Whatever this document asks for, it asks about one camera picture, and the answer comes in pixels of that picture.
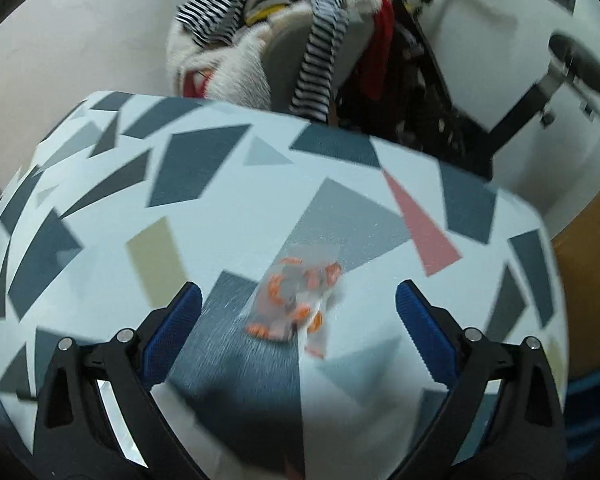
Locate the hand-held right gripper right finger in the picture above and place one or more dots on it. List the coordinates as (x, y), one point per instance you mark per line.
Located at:
(427, 335)

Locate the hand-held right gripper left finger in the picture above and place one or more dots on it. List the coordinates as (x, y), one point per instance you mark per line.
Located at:
(172, 335)

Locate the clear packet with orange pieces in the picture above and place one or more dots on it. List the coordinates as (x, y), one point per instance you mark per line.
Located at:
(290, 300)

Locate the patterned folding table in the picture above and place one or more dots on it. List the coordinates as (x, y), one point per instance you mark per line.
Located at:
(240, 210)

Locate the black dotted cloth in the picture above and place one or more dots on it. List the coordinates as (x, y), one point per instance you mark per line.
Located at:
(430, 125)

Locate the white door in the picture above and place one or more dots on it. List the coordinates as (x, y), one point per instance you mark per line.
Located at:
(480, 50)

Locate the red cloth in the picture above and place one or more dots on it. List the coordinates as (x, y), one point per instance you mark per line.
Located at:
(380, 45)

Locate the black and white striped cloth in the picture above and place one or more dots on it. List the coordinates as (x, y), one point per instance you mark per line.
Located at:
(320, 60)

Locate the black exercise bike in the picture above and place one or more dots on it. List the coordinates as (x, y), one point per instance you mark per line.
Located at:
(580, 62)

